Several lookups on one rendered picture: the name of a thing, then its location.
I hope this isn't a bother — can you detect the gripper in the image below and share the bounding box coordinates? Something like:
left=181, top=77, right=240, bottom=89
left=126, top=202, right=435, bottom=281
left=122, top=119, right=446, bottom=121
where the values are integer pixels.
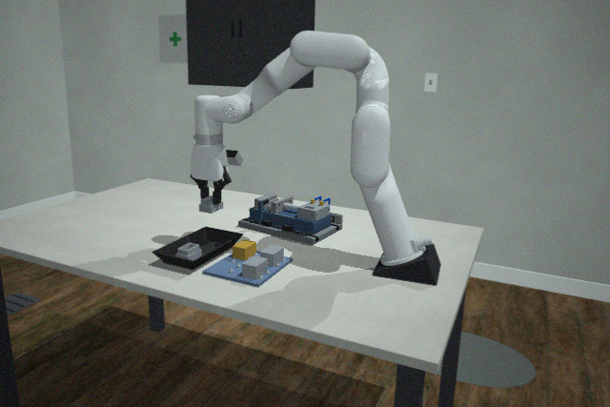
left=191, top=143, right=232, bottom=205

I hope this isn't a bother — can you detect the yellow rectangular block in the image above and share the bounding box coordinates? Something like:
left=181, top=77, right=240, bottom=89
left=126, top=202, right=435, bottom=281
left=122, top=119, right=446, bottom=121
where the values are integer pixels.
left=233, top=239, right=256, bottom=260

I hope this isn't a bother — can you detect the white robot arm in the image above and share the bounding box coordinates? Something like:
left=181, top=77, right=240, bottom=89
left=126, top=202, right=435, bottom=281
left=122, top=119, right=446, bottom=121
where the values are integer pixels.
left=193, top=31, right=434, bottom=266

